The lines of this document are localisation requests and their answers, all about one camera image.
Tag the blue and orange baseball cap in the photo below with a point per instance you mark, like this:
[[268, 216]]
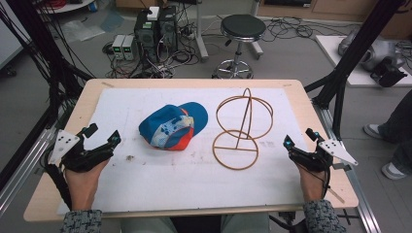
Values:
[[168, 127]]

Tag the grey desk leg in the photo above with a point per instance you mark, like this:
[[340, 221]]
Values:
[[200, 32]]

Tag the person's left hand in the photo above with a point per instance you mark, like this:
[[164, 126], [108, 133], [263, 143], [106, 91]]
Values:
[[82, 187]]

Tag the clear tape strip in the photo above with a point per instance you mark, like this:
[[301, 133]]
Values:
[[336, 195]]

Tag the aluminium rail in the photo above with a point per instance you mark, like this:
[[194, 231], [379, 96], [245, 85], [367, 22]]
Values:
[[356, 194], [22, 174]]

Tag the black device on board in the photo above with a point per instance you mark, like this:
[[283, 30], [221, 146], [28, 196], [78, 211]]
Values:
[[387, 74]]

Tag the black computer tower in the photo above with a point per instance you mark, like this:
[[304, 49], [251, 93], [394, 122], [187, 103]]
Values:
[[168, 30], [147, 35]]

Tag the white box on computer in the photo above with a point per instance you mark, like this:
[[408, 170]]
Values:
[[153, 13]]

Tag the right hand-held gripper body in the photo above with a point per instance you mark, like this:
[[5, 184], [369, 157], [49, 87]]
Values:
[[312, 161]]

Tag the white floor board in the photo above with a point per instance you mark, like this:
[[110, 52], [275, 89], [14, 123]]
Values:
[[354, 76]]

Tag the black round stool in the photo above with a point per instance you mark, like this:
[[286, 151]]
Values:
[[243, 27]]

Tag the person's legs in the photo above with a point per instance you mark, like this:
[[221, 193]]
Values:
[[398, 129], [145, 225]]

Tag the white table mat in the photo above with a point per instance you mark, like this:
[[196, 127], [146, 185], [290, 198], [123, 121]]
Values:
[[181, 181]]

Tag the white round table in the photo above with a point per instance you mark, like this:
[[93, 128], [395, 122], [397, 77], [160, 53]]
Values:
[[71, 6]]

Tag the black metal frame post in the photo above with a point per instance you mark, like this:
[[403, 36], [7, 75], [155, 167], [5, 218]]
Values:
[[353, 55], [35, 42]]

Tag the grey bench power supply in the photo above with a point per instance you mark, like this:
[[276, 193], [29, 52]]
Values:
[[118, 47], [129, 48]]

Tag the clear plastic sheet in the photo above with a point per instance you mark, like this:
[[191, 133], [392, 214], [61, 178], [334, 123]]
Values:
[[81, 30]]

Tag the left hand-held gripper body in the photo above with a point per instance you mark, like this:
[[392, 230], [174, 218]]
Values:
[[81, 158]]

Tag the white panel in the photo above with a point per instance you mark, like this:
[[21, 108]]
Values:
[[8, 39]]

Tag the grey robot shell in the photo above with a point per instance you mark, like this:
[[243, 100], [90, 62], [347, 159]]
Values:
[[375, 51]]

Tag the person's right hand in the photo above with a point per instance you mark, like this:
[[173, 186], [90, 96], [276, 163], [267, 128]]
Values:
[[311, 186]]

